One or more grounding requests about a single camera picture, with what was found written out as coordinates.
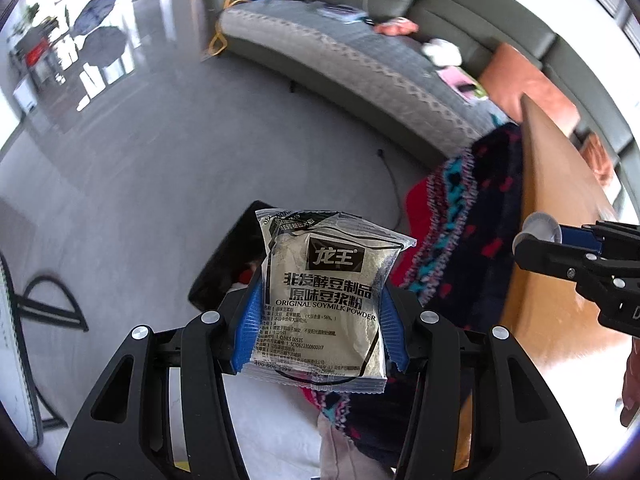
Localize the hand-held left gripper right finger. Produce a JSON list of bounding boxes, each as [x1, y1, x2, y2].
[[381, 285, 587, 480]]

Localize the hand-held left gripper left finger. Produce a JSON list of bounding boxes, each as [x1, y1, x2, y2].
[[57, 280, 267, 480]]

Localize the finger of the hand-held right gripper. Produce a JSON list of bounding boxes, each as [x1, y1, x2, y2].
[[558, 220, 640, 257], [513, 234, 617, 287]]

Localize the black trash bin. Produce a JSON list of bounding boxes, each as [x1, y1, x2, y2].
[[190, 202, 282, 322]]

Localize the clear soymilk powder packet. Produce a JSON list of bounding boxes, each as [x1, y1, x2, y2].
[[239, 208, 417, 394]]

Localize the person's right hand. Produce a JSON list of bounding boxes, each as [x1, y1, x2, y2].
[[621, 337, 640, 429]]

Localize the small orange cushion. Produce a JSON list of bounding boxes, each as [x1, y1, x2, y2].
[[577, 132, 619, 187]]

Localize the patterned knit blanket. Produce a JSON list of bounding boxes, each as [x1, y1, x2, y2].
[[300, 122, 527, 480]]

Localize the large orange cushion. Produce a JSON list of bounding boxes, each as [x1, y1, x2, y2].
[[477, 42, 581, 137]]

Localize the pink book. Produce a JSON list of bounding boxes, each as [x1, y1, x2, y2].
[[437, 66, 489, 106]]

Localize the white cloth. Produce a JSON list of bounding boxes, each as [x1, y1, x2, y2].
[[420, 38, 462, 69]]

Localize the grey sofa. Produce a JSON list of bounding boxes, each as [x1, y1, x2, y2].
[[202, 0, 640, 221]]

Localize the pink orange cloth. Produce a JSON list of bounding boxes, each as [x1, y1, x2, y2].
[[374, 17, 420, 37]]

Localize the grey sofa cover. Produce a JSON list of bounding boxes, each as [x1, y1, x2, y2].
[[219, 0, 502, 162]]

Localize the grey umbrella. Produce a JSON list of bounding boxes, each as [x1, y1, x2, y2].
[[79, 26, 127, 69]]

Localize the small white box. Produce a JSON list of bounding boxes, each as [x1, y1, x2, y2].
[[12, 79, 39, 111]]

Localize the dark shelf rack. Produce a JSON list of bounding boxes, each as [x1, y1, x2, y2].
[[7, 35, 62, 82]]

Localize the blue umbrella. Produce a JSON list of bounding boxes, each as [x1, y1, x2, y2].
[[69, 0, 119, 36]]

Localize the potted plant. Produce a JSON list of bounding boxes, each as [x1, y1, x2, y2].
[[9, 4, 39, 41]]

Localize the black floor cable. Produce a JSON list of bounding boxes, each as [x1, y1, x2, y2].
[[377, 148, 406, 232]]

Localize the yellow cord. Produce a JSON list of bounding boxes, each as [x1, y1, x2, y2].
[[208, 0, 236, 59]]

